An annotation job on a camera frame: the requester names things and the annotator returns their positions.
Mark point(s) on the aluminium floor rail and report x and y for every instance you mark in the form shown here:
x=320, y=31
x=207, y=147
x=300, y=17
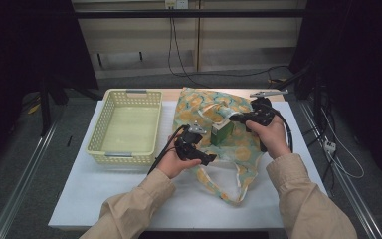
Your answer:
x=20, y=186
x=354, y=192

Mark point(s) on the person's right hand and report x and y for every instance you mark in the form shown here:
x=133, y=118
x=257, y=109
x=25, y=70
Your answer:
x=273, y=139

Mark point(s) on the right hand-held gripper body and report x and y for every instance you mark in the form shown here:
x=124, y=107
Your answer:
x=262, y=111

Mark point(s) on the white power strip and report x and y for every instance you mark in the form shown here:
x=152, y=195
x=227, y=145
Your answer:
x=330, y=146

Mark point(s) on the dark curtain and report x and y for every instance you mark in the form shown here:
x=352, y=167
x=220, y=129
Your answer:
x=361, y=49
x=23, y=43

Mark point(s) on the orange print teal cloth bag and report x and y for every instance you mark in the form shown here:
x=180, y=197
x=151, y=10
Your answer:
x=242, y=152

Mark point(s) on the person's left hand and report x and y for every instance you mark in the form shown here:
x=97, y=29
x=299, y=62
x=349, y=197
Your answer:
x=174, y=166

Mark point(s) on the dark metal stand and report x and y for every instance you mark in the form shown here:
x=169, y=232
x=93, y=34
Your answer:
x=295, y=78

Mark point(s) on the square white green medicine box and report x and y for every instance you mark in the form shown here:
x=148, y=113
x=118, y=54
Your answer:
x=222, y=136

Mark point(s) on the white wall socket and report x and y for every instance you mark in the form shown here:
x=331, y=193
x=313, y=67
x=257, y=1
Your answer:
x=176, y=3

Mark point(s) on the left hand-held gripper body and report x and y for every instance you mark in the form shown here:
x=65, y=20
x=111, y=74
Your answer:
x=187, y=146

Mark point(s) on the cream perforated plastic basket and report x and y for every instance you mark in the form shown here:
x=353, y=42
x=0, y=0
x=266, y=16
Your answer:
x=129, y=129

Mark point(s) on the black horizontal bar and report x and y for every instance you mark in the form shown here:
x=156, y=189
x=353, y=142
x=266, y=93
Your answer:
x=146, y=13

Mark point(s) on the black upright stand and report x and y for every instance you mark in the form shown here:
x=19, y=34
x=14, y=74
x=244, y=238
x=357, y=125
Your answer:
x=45, y=109

